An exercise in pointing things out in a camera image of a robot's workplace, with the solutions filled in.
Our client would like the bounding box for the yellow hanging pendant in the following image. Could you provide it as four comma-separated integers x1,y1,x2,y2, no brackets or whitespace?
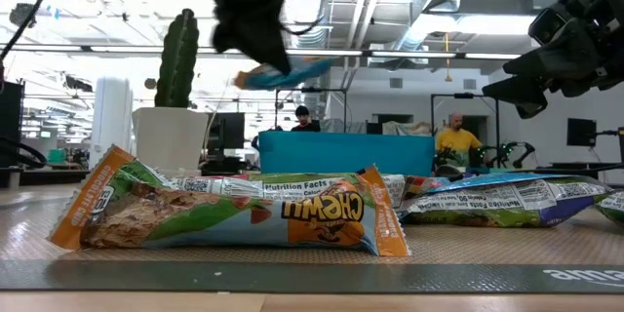
443,33,453,83

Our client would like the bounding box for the black computer monitor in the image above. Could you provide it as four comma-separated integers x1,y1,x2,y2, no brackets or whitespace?
207,111,246,157

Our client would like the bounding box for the green orange granola bar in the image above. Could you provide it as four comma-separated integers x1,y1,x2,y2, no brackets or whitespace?
593,189,624,228

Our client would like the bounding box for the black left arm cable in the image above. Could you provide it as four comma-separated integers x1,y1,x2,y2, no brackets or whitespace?
0,0,63,62

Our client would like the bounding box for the white plant pot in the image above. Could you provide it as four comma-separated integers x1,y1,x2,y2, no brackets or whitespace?
131,106,210,173

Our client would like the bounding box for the silver spiral ceiling duct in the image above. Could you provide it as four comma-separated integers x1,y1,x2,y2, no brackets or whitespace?
292,0,337,108

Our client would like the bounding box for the blue purple green granola bar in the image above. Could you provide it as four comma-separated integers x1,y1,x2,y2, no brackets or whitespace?
397,173,613,229

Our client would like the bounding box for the green cactus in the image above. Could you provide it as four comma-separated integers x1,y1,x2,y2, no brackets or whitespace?
154,8,201,109

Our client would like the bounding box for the black background table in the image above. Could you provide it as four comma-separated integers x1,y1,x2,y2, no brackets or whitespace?
550,160,624,175

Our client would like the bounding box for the blue granola bar wrapper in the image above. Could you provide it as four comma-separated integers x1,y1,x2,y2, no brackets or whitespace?
233,56,337,92

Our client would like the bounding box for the teal plastic bin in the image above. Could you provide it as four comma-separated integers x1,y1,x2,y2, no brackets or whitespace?
256,130,437,177

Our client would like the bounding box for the white round column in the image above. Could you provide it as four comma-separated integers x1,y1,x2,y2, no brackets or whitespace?
90,76,133,170

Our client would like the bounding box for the beige mat with grey border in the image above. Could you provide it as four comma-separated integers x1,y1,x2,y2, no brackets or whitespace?
0,182,624,294

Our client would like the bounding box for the black cabinet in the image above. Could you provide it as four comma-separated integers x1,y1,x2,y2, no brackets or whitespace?
0,80,25,170

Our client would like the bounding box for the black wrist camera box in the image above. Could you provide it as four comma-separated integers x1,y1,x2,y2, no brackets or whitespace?
527,6,570,46

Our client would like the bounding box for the red granola bar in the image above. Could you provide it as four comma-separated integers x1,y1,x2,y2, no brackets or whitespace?
402,175,440,199

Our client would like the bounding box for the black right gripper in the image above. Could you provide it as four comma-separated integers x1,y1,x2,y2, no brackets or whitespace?
482,0,624,120

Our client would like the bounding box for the chocolate chip chewy granola bar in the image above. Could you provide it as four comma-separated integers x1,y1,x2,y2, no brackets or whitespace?
47,144,411,258

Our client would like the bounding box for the person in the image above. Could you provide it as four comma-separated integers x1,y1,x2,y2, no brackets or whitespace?
291,104,322,133
435,111,484,167

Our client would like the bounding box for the small black wall monitor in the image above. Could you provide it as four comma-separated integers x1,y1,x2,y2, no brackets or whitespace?
566,117,598,147

